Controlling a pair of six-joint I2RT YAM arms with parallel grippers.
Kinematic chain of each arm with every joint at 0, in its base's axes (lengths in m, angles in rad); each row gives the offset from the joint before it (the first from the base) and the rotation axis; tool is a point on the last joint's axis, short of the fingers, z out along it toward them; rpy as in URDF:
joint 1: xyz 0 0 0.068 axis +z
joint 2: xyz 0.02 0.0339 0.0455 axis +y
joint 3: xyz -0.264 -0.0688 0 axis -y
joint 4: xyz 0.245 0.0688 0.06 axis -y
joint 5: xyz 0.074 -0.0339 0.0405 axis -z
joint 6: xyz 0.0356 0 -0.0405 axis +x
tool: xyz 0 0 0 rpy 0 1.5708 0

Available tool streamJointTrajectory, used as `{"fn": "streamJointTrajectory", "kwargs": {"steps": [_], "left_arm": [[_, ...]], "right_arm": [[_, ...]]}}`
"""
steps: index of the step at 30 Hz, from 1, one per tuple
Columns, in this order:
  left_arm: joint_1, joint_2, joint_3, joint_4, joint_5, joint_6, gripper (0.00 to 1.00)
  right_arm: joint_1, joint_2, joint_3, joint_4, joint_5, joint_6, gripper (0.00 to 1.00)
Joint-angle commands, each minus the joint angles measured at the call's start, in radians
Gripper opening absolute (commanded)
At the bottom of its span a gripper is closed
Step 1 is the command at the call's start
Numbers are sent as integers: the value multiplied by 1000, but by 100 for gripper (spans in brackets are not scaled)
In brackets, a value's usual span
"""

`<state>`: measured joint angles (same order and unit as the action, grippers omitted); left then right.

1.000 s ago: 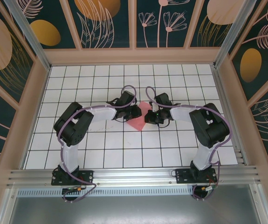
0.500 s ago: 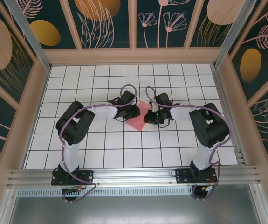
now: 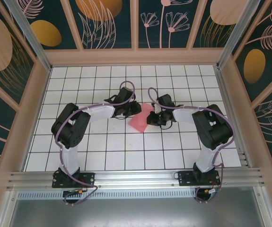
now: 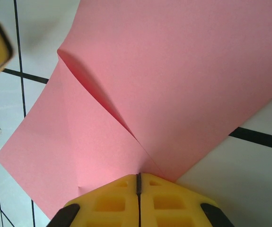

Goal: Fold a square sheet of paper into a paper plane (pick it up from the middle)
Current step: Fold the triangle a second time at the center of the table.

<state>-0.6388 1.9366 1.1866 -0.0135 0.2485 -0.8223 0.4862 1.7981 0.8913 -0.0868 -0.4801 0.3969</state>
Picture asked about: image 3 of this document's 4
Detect pink cloth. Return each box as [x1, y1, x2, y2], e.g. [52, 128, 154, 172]
[128, 102, 155, 134]

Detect grey metal sheet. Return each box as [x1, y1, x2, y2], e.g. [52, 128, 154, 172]
[0, 186, 272, 227]

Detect black controller board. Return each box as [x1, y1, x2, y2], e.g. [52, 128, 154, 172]
[203, 187, 221, 195]
[63, 188, 89, 197]

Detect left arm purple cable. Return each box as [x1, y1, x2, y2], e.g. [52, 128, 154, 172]
[55, 80, 136, 206]

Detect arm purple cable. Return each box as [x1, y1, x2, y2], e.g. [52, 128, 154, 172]
[55, 80, 136, 206]
[148, 87, 236, 204]

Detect aluminium mounting rail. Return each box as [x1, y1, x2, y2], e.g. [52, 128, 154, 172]
[7, 167, 265, 190]

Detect aluminium side rail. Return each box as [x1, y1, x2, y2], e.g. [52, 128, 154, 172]
[215, 66, 254, 168]

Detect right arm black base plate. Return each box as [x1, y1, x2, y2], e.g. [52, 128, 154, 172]
[177, 170, 221, 187]

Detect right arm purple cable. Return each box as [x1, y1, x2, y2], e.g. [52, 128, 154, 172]
[148, 87, 236, 204]

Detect slotted grey cable duct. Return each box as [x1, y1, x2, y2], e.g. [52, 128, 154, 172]
[17, 190, 198, 201]

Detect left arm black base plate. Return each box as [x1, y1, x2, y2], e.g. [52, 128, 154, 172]
[52, 172, 96, 189]

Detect aluminium frame post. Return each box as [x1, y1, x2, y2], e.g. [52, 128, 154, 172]
[216, 0, 262, 70]
[3, 0, 53, 73]

